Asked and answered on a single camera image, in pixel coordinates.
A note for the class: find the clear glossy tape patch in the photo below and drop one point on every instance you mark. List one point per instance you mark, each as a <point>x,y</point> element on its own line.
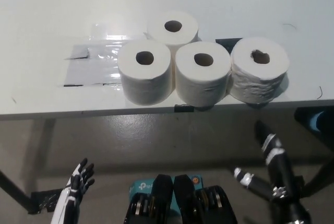
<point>88,70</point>

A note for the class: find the teal tp-link box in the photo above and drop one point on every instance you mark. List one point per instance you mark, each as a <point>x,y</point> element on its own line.
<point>141,186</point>

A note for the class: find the black and blue object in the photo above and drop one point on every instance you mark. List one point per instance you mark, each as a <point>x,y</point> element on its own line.
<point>302,117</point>

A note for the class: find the black square tape patch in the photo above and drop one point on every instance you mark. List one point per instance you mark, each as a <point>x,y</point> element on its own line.
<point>227,42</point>

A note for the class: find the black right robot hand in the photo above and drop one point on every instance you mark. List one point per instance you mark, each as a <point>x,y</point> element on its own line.
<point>280,171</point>

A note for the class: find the smooth white toilet paper roll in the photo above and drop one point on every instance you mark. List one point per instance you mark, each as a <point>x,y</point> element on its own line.
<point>201,85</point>
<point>188,30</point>
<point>146,85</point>

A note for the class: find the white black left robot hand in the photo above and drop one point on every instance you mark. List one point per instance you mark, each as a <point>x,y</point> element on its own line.
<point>70,195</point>

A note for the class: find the small black tape strip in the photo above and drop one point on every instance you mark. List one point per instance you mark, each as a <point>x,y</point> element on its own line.
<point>184,108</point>

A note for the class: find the thin black curved thread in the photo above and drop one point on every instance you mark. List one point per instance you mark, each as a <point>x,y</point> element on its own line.
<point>321,92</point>
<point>289,24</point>

